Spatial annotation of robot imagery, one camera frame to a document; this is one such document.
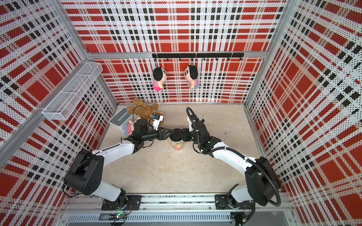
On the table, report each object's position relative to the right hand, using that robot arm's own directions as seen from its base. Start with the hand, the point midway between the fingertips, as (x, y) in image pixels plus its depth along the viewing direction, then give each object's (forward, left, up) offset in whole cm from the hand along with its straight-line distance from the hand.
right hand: (184, 132), depth 84 cm
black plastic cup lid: (-4, +4, +3) cm, 6 cm away
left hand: (+2, +7, 0) cm, 7 cm away
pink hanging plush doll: (+35, +17, +16) cm, 42 cm away
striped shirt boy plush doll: (+10, +41, -9) cm, 43 cm away
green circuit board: (-41, +34, -14) cm, 55 cm away
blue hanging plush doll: (+34, -4, +18) cm, 39 cm away
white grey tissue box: (+22, +50, -12) cm, 56 cm away
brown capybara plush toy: (+25, +33, -7) cm, 42 cm away
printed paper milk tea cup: (-5, +4, -6) cm, 9 cm away
